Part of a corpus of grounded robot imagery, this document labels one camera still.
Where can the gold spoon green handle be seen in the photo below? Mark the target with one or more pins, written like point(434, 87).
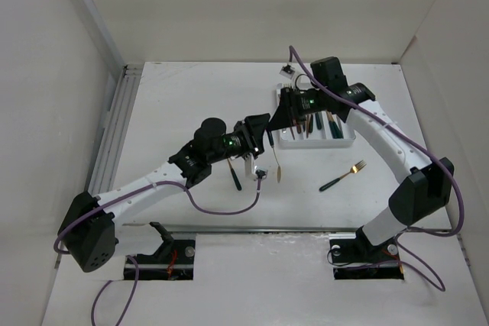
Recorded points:
point(338, 127)
point(331, 123)
point(272, 146)

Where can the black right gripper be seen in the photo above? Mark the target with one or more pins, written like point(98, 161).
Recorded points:
point(288, 107)

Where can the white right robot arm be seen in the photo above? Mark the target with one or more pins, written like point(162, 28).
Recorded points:
point(425, 183)

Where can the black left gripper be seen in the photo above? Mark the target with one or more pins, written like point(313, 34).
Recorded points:
point(251, 131)

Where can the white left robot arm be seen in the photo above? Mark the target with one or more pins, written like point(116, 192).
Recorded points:
point(88, 230)

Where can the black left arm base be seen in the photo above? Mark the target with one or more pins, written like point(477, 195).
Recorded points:
point(172, 259)

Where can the white plastic cutlery tray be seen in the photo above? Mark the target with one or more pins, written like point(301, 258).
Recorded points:
point(317, 139)

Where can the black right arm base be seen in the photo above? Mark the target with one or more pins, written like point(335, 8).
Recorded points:
point(350, 263)

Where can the aluminium rail frame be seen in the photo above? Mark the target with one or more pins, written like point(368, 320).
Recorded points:
point(112, 130)

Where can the gold knife green handle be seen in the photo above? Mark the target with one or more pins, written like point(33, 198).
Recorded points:
point(318, 121)

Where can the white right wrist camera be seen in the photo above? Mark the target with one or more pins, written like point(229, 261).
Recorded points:
point(287, 71)

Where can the gold fork green handle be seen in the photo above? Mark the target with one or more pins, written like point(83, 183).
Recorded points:
point(353, 170)
point(234, 175)

